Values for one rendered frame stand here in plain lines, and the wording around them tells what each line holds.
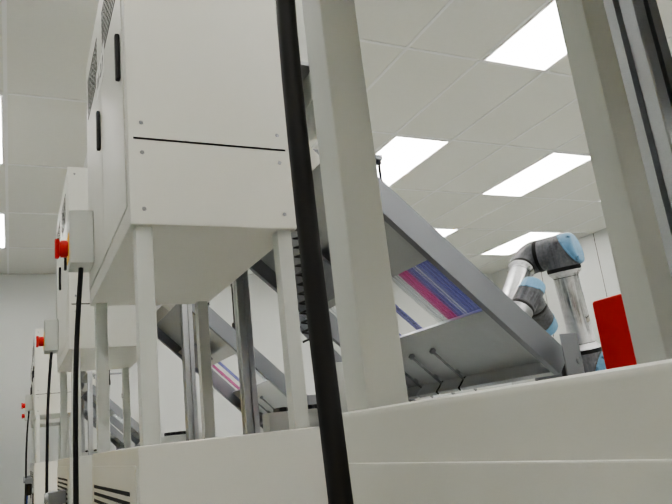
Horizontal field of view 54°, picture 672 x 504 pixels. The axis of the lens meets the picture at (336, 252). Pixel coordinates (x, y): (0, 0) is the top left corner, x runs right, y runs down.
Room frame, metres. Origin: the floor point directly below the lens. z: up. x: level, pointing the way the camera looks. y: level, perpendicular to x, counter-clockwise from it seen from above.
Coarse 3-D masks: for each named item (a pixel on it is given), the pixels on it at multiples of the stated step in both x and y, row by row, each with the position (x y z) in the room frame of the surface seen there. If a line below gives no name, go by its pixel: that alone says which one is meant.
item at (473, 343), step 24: (480, 312) 1.56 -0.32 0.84; (408, 336) 1.86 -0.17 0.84; (432, 336) 1.78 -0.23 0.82; (456, 336) 1.72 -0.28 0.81; (480, 336) 1.65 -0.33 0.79; (504, 336) 1.60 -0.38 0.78; (408, 360) 1.98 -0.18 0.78; (432, 360) 1.90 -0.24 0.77; (456, 360) 1.83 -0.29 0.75; (480, 360) 1.76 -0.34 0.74; (504, 360) 1.69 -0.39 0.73; (528, 360) 1.63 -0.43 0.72; (408, 384) 2.13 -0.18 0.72
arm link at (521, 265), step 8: (520, 248) 2.34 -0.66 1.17; (528, 248) 2.31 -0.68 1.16; (520, 256) 2.31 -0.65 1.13; (528, 256) 2.31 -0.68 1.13; (512, 264) 2.31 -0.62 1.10; (520, 264) 2.30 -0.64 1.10; (528, 264) 2.29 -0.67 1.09; (512, 272) 2.28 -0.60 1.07; (520, 272) 2.27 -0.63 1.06; (528, 272) 2.29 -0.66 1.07; (536, 272) 2.35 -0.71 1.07; (512, 280) 2.24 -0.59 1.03; (520, 280) 2.24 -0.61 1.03; (504, 288) 2.23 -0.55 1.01; (512, 288) 2.21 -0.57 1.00; (512, 296) 2.18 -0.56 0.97
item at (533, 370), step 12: (492, 372) 1.77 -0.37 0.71; (504, 372) 1.72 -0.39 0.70; (516, 372) 1.67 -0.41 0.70; (528, 372) 1.62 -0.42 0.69; (540, 372) 1.58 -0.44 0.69; (432, 384) 2.02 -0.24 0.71; (444, 384) 1.95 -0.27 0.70; (456, 384) 1.89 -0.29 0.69; (468, 384) 1.83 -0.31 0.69; (480, 384) 1.78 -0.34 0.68; (492, 384) 1.75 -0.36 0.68; (408, 396) 2.11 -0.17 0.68; (420, 396) 2.05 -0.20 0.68
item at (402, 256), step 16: (320, 176) 1.42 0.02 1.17; (320, 192) 1.48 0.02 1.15; (320, 208) 1.54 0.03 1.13; (320, 224) 1.60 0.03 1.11; (384, 224) 1.45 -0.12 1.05; (320, 240) 1.66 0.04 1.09; (400, 240) 1.48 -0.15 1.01; (272, 256) 1.88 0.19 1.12; (400, 256) 1.53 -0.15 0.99; (416, 256) 1.50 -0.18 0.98; (400, 272) 1.59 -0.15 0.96
